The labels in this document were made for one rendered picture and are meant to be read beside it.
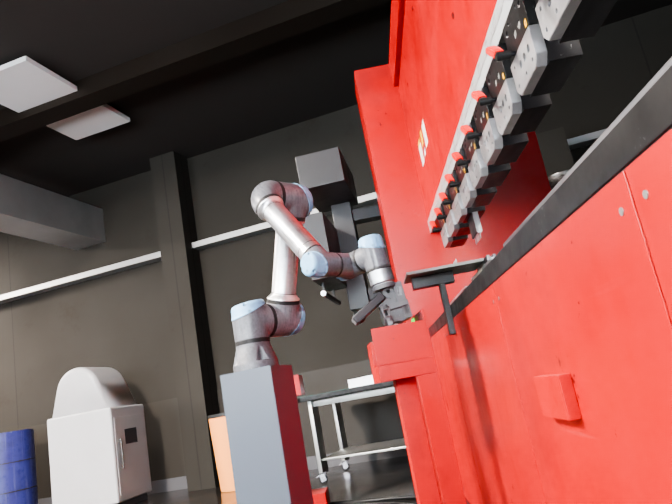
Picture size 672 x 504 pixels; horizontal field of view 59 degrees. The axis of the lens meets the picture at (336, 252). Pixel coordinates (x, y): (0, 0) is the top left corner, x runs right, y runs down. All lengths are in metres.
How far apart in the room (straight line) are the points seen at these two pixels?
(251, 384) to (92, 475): 4.27
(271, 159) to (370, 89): 3.26
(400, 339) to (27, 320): 6.52
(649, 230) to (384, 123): 2.61
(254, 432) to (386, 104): 1.94
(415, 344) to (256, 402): 0.55
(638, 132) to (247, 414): 1.54
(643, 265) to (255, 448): 1.47
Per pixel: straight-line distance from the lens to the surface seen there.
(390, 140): 3.17
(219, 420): 5.54
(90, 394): 6.14
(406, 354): 1.71
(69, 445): 6.23
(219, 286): 6.38
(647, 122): 0.65
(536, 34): 1.24
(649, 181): 0.66
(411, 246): 3.00
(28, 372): 7.81
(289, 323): 2.08
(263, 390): 1.93
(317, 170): 3.30
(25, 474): 6.99
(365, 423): 5.77
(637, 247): 0.71
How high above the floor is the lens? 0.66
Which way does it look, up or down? 13 degrees up
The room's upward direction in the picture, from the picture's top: 10 degrees counter-clockwise
